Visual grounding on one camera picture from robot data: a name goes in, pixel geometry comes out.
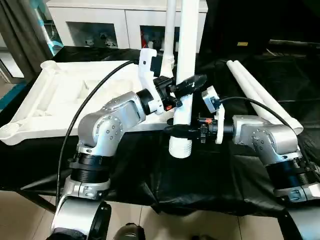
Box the white plastic table leg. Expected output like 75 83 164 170
225 60 284 124
168 0 201 160
231 59 305 138
161 0 178 79

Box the white plastic table top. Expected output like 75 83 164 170
0 59 176 147

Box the black work surface mat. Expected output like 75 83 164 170
0 46 320 217

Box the red item in cabinet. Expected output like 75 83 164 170
140 29 149 49

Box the white glass door cabinet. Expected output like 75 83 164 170
46 0 209 55

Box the black left robot foot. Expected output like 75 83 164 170
113 223 146 240

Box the white teal patterned roll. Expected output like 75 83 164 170
34 3 64 55

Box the teal floor mat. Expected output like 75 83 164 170
0 81 29 111

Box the grey curtain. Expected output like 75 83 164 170
0 0 51 80

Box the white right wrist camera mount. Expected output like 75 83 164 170
201 85 226 146

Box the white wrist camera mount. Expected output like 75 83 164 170
136 48 166 116
201 85 226 146

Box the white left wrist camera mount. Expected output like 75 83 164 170
136 48 166 116

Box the black left wrist camera cable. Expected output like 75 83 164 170
55 59 140 202

